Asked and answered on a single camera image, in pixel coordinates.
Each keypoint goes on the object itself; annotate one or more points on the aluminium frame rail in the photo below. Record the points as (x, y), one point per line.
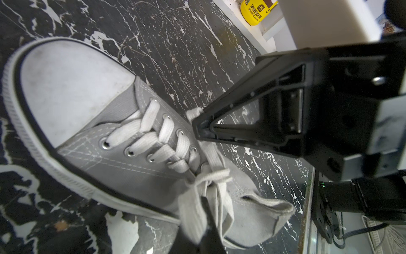
(310, 241)

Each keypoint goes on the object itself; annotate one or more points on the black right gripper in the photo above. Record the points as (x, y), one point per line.
(361, 125)

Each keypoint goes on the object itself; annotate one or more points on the grey canvas sneaker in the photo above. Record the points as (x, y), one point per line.
(63, 96)

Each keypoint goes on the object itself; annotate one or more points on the white shoelace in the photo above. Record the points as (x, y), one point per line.
(207, 194)

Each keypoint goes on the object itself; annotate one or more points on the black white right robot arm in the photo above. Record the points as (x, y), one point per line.
(381, 198)

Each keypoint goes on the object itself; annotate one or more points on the yellow container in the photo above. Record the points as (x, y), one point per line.
(254, 11)

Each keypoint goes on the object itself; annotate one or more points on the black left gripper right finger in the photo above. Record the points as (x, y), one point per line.
(211, 242)

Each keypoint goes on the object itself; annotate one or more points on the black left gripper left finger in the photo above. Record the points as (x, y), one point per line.
(183, 245)

